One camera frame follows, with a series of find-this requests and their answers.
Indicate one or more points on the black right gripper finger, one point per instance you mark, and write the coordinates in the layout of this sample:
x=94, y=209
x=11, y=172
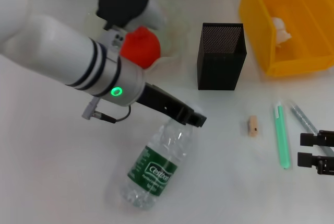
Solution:
x=308, y=159
x=310, y=139

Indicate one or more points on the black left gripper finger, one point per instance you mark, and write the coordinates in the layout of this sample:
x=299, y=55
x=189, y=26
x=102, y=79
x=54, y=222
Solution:
x=198, y=120

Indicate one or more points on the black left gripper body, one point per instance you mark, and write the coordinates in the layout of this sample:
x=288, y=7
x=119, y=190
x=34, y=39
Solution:
x=161, y=102

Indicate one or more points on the grey marker pen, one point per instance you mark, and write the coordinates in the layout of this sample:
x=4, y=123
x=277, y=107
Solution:
x=302, y=117

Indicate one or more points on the green pen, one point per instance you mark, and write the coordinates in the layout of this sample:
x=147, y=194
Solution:
x=283, y=135

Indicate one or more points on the small beige wooden block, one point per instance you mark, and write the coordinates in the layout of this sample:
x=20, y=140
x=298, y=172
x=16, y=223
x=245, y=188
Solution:
x=253, y=127

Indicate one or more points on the red-orange toy orange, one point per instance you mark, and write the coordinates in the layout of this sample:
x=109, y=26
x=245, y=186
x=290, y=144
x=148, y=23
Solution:
x=142, y=49

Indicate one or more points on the clear water bottle green label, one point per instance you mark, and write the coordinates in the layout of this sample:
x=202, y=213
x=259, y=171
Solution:
x=154, y=171

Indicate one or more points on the white paper ball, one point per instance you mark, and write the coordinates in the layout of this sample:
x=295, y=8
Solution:
x=281, y=32

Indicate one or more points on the black mesh pen holder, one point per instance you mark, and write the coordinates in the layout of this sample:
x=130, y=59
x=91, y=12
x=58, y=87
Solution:
x=219, y=72

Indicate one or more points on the pale green glass fruit plate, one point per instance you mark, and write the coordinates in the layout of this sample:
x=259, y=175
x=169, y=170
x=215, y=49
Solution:
x=174, y=38

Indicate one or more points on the yellow plastic bin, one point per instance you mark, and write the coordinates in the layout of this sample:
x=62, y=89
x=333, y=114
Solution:
x=300, y=4

